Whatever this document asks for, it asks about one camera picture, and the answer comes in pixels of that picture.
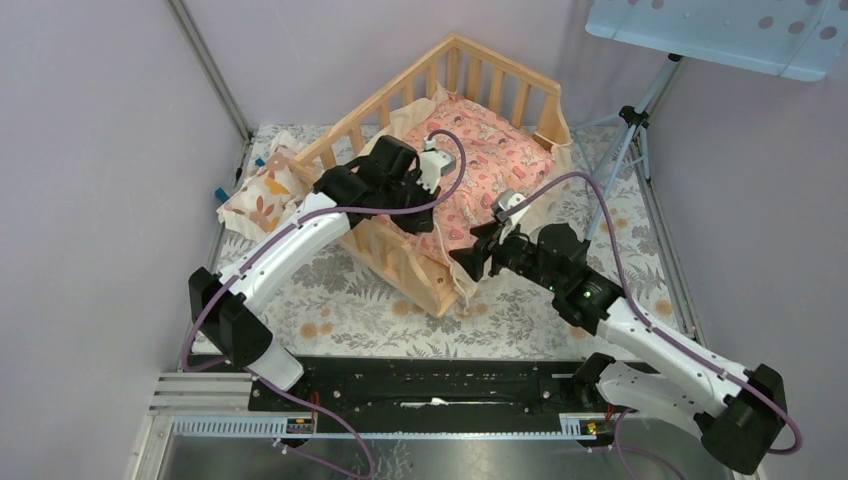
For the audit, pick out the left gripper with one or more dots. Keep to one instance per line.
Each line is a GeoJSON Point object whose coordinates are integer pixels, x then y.
{"type": "Point", "coordinates": [422, 221]}

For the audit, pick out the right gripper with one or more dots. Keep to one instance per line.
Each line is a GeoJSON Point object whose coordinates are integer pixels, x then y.
{"type": "Point", "coordinates": [493, 238]}

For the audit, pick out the pink patterned bed cushion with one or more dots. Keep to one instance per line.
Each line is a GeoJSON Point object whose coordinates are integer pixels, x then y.
{"type": "Point", "coordinates": [499, 157]}

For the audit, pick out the wooden pet bed frame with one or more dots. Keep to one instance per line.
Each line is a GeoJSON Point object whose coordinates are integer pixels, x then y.
{"type": "Point", "coordinates": [477, 72]}

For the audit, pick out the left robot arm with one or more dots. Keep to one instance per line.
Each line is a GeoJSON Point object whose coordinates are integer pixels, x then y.
{"type": "Point", "coordinates": [226, 304]}

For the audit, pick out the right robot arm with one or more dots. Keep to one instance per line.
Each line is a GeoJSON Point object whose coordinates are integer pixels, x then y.
{"type": "Point", "coordinates": [676, 358]}

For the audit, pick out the floral small pillow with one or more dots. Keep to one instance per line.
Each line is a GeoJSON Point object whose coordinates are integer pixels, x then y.
{"type": "Point", "coordinates": [288, 192]}

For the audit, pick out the black tripod stand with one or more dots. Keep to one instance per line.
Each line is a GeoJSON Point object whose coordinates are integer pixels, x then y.
{"type": "Point", "coordinates": [632, 121]}

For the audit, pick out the blue toy item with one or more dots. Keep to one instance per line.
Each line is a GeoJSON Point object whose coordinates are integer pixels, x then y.
{"type": "Point", "coordinates": [245, 179]}

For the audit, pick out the grey diagonal pole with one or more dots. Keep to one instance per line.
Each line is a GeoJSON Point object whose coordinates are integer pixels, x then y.
{"type": "Point", "coordinates": [190, 30]}

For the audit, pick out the light blue perforated panel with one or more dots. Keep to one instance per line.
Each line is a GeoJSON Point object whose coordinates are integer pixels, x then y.
{"type": "Point", "coordinates": [799, 40]}

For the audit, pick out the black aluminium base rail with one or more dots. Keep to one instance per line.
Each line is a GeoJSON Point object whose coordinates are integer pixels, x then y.
{"type": "Point", "coordinates": [338, 397]}

